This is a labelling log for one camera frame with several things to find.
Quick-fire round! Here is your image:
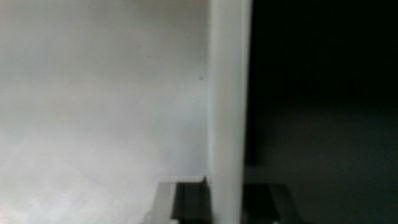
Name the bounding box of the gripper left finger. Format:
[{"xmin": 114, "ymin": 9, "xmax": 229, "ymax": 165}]
[{"xmin": 144, "ymin": 177, "xmax": 210, "ymax": 224}]

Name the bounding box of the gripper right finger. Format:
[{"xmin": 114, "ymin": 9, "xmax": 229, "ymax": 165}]
[{"xmin": 243, "ymin": 183, "xmax": 300, "ymax": 224}]

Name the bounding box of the white square table top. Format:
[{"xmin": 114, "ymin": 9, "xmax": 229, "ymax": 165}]
[{"xmin": 0, "ymin": 0, "xmax": 252, "ymax": 224}]

